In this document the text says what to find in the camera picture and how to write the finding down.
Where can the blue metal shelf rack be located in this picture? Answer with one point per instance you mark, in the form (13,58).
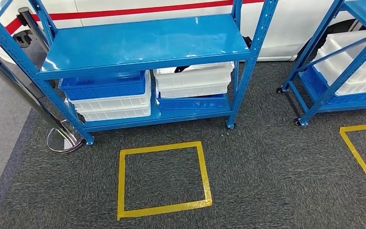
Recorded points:
(145,44)
(328,91)

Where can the blue plastic crate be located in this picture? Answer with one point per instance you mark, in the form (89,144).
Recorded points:
(192,102)
(104,87)

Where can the white plastic crate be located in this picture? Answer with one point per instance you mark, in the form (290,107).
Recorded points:
(356,60)
(116,101)
(195,77)
(359,88)
(116,113)
(192,91)

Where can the yellow floor tape square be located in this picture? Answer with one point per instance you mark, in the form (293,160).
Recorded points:
(164,208)

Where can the white car with red stripe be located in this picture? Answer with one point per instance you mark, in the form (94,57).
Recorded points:
(170,9)

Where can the chrome stand with round base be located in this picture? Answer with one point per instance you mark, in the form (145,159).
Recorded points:
(56,132)

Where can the black stanchion post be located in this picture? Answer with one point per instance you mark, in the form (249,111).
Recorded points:
(33,27)

